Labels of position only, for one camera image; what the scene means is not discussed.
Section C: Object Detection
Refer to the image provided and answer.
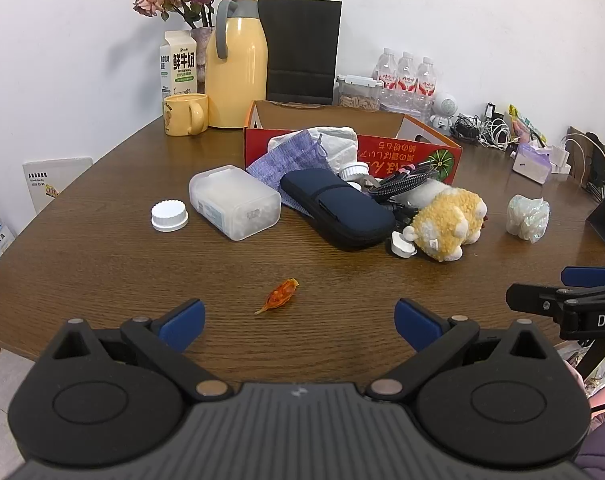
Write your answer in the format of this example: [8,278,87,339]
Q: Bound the yellow white plush toy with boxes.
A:
[402,186,488,262]

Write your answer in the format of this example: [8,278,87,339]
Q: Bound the white round lid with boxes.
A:
[150,200,188,233]

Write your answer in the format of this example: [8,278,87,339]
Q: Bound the orange candy wrapper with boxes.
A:
[255,278,299,315]

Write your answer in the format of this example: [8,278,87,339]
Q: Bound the navy zip pouch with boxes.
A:
[281,168,395,249]

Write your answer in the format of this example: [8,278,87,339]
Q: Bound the black braided cable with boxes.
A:
[367,161,441,204]

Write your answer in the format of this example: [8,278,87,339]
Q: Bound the translucent plastic storage box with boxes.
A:
[188,165,282,242]

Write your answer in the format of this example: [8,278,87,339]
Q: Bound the white cloth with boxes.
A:
[268,126,359,174]

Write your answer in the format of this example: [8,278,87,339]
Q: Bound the purple drawstring cloth bag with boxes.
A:
[246,130,331,216]

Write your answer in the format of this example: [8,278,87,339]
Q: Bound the purple tissue pack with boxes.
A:
[511,144,552,185]

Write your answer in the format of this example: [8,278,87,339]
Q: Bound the colourful snack packet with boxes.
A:
[506,104,547,148]

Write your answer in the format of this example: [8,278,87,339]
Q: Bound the small white cap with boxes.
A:
[338,162,369,182]

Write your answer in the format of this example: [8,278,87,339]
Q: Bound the red cardboard box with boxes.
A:
[244,101,462,184]

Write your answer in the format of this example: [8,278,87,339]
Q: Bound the white robot figurine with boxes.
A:
[429,92,457,131]

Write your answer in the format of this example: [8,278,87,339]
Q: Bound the yellow ceramic mug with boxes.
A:
[164,93,209,136]

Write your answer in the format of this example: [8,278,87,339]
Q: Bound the water bottle right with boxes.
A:
[416,56,437,98]

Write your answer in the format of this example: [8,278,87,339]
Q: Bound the water bottle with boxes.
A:
[373,48,398,90]
[416,56,437,98]
[395,51,418,93]

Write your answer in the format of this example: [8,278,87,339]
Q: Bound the clear snack container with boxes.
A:
[336,75,383,112]

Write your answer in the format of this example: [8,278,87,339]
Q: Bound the water bottle middle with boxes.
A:
[395,51,418,93]

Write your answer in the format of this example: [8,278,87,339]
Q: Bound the water bottle left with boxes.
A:
[373,48,398,90]

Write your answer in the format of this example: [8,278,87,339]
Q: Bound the yellow thermos jug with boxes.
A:
[205,0,268,129]

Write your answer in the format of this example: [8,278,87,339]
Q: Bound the white milk carton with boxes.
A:
[159,30,197,99]

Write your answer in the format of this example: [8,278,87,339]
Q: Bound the black paper bag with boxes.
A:
[258,0,342,105]

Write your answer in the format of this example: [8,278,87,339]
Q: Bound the tangled charger cables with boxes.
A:
[452,102,514,151]

